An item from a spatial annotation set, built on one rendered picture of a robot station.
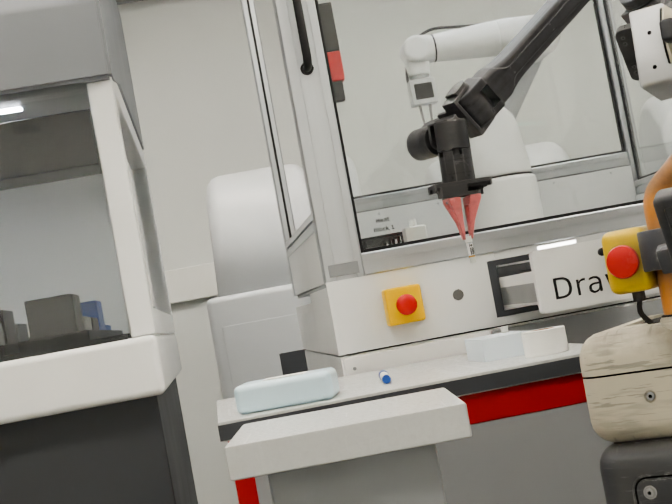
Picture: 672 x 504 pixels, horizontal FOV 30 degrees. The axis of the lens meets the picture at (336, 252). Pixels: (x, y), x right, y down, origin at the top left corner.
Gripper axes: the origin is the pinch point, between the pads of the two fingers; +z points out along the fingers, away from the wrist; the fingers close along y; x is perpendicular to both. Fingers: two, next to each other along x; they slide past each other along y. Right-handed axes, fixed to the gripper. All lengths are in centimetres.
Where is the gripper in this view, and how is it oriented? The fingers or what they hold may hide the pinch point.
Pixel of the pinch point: (467, 234)
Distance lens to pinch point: 216.0
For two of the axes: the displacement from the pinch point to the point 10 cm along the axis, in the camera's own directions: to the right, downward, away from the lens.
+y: -9.9, 1.5, -0.9
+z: 1.5, 9.9, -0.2
